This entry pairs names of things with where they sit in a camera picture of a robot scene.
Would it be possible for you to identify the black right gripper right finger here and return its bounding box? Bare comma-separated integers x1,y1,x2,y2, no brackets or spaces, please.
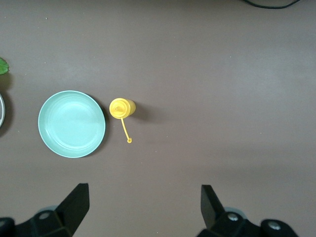
197,184,300,237

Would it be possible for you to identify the beige plate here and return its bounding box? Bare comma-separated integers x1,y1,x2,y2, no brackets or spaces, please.
0,93,6,130

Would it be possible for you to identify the green lettuce leaf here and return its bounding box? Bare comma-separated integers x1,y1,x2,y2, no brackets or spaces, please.
0,57,10,76

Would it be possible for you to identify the black cable looping on table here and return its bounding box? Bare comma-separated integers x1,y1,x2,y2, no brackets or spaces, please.
243,0,301,9

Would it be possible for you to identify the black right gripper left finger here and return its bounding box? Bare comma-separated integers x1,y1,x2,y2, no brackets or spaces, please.
0,183,89,237

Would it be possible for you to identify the mint green plate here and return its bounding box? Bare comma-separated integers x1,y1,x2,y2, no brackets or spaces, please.
38,90,106,158

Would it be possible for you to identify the yellow squeeze bottle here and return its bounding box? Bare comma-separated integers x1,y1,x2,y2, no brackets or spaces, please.
109,98,137,144

